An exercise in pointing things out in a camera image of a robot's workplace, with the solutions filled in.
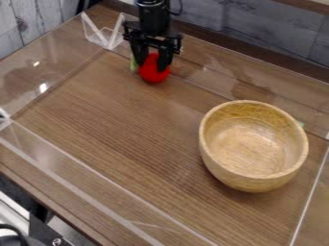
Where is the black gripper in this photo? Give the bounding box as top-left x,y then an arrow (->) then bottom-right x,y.
122,21 -> 183,72

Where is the red felt fruit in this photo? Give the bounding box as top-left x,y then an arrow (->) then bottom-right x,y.
130,53 -> 170,84

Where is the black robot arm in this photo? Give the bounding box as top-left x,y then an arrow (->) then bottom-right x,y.
122,0 -> 182,72

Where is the clear acrylic tray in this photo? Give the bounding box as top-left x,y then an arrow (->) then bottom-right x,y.
0,18 -> 329,246

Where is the light wooden bowl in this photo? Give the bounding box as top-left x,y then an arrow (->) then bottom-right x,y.
199,100 -> 310,193

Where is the black metal clamp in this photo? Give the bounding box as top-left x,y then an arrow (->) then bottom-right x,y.
0,205 -> 75,246

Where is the black cable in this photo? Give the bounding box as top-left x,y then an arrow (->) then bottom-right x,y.
168,0 -> 184,17

